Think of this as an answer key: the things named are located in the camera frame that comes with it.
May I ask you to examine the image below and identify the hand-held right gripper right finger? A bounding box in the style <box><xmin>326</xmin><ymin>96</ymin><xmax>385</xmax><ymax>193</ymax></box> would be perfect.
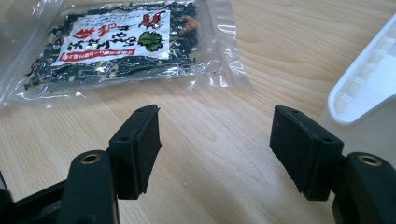
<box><xmin>269</xmin><ymin>105</ymin><xmax>396</xmax><ymax>224</ymax></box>

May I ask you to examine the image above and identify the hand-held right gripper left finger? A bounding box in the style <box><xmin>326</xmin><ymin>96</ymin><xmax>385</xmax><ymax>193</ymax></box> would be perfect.
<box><xmin>57</xmin><ymin>104</ymin><xmax>163</xmax><ymax>224</ymax></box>

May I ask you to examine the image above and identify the clear packet of dried seaweed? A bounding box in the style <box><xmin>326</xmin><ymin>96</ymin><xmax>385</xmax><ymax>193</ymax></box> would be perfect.
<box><xmin>0</xmin><ymin>0</ymin><xmax>254</xmax><ymax>110</ymax></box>

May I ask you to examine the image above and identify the white plastic basket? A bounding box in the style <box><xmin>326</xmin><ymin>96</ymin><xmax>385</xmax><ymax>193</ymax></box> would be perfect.
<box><xmin>318</xmin><ymin>11</ymin><xmax>396</xmax><ymax>171</ymax></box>

